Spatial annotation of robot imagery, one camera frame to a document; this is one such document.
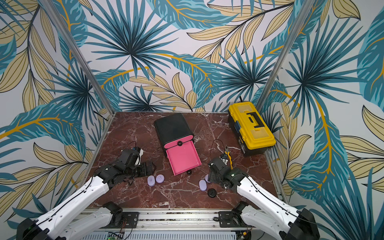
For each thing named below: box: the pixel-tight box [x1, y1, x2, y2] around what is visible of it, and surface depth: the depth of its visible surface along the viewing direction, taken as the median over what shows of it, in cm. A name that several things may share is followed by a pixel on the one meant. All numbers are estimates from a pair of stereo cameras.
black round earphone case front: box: [207, 188, 217, 198], surface depth 83 cm
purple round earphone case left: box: [155, 174, 165, 184], surface depth 87 cm
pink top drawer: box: [164, 134, 194, 149], surface depth 86 cm
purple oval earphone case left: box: [147, 175, 156, 186], surface depth 85 cm
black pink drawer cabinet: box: [154, 112, 195, 157], surface depth 90 cm
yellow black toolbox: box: [228, 101, 277, 157], surface depth 92 cm
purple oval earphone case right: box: [199, 179, 207, 192], surface depth 85 cm
